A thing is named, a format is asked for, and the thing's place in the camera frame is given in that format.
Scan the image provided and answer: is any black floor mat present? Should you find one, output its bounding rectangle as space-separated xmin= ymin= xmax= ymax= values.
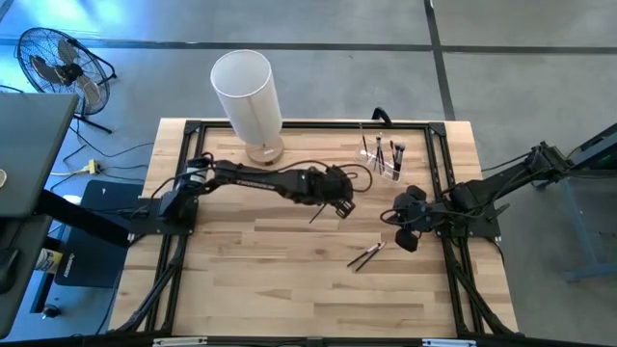
xmin=53 ymin=179 xmax=146 ymax=289

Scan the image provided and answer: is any white yellow canister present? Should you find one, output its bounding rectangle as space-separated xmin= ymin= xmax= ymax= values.
xmin=34 ymin=248 xmax=64 ymax=275

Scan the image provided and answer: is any black floor fan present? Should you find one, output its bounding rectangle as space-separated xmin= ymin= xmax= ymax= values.
xmin=14 ymin=27 xmax=119 ymax=135

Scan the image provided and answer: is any white bracket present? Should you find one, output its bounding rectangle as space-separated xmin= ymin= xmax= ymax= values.
xmin=421 ymin=337 xmax=478 ymax=347
xmin=151 ymin=335 xmax=208 ymax=347

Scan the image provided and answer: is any yellow floor cable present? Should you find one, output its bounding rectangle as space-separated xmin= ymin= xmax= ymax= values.
xmin=49 ymin=166 xmax=91 ymax=177

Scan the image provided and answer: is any grey metal table frame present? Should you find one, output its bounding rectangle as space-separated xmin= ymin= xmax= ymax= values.
xmin=539 ymin=122 xmax=617 ymax=284

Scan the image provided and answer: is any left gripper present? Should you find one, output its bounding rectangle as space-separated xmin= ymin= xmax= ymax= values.
xmin=301 ymin=165 xmax=357 ymax=220

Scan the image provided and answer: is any black floor cable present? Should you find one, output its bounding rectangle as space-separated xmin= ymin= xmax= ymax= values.
xmin=67 ymin=118 xmax=156 ymax=160

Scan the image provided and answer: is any black clamp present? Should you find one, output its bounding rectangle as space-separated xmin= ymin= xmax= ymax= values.
xmin=370 ymin=106 xmax=394 ymax=127

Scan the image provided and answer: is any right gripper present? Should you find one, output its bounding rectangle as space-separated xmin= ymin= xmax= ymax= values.
xmin=380 ymin=184 xmax=438 ymax=254

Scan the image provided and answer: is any white shade wooden base lamp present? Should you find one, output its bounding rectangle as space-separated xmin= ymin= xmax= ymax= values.
xmin=209 ymin=49 xmax=286 ymax=168

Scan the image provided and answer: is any dark grey desk panel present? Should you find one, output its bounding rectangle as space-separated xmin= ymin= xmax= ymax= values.
xmin=0 ymin=214 xmax=53 ymax=338

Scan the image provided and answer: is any black aluminium table frame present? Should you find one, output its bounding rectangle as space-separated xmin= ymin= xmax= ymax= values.
xmin=109 ymin=119 xmax=521 ymax=338

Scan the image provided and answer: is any clear acrylic organizer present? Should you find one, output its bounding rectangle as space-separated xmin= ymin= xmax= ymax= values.
xmin=355 ymin=144 xmax=405 ymax=183

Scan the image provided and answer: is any black desk leg beam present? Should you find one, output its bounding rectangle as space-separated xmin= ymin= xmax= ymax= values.
xmin=33 ymin=189 xmax=134 ymax=248

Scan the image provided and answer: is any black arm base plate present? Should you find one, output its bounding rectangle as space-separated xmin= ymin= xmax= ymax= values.
xmin=432 ymin=200 xmax=502 ymax=240
xmin=128 ymin=197 xmax=200 ymax=237

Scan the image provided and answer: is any grey desk top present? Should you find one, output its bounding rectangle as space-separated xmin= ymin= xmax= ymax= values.
xmin=0 ymin=92 xmax=81 ymax=219

